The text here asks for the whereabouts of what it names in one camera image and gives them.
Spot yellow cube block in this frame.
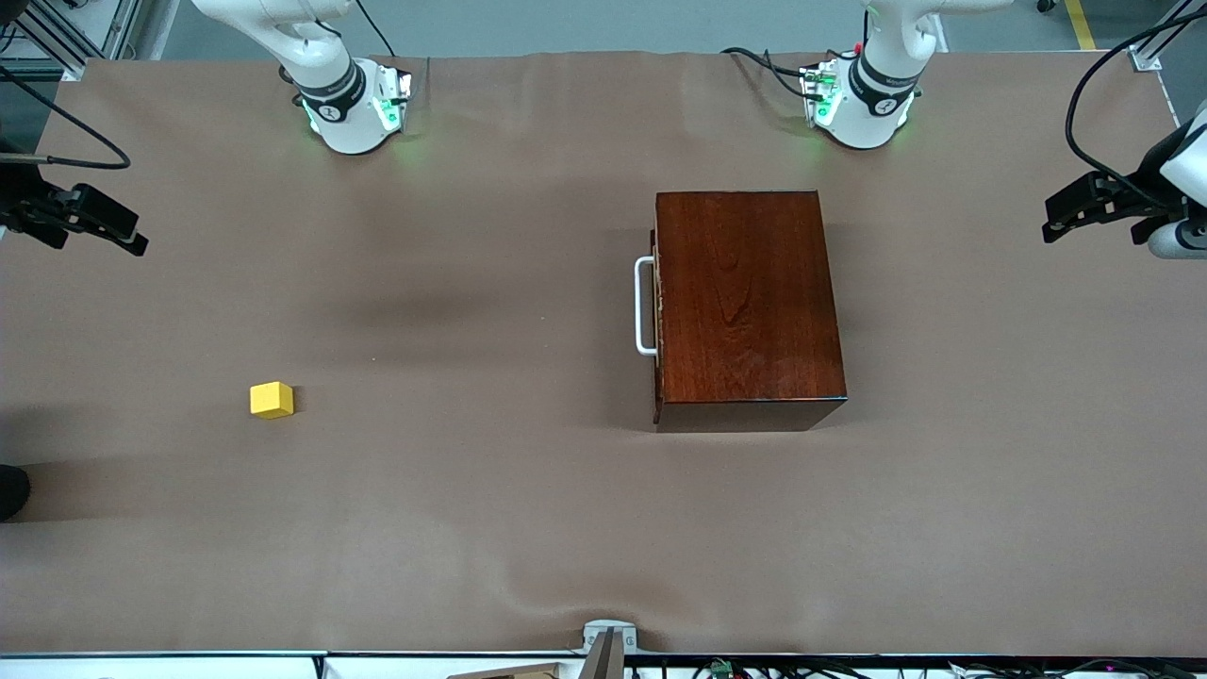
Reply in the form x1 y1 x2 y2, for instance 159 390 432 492
250 381 294 420

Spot light wood drawer white handle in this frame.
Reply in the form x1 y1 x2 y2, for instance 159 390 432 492
634 226 661 425

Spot dark wooden drawer cabinet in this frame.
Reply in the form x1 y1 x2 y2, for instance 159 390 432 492
655 190 848 433

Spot black rounded object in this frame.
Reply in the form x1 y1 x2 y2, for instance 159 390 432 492
0 465 31 522

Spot large table cover sheet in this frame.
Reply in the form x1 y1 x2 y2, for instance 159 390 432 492
0 49 1207 656

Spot light brown board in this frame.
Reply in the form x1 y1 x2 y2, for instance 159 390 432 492
445 662 567 679

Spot aluminium frame profile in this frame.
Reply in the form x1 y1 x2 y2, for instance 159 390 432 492
1130 0 1207 72

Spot aluminium frame structure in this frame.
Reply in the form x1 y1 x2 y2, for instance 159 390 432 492
0 0 180 81

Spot black right arm base cable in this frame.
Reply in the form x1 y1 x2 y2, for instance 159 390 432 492
354 0 392 59

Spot black arm base cable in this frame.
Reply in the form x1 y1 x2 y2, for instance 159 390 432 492
721 47 814 100
354 0 392 59

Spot black left arm base cable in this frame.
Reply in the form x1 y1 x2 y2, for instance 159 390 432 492
721 47 814 100

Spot white table edge rail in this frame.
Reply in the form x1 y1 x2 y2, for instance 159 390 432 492
0 651 1207 679

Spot black cable bundle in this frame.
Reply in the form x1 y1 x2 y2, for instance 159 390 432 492
651 657 1207 679

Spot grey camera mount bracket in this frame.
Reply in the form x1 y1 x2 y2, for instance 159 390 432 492
582 620 639 679

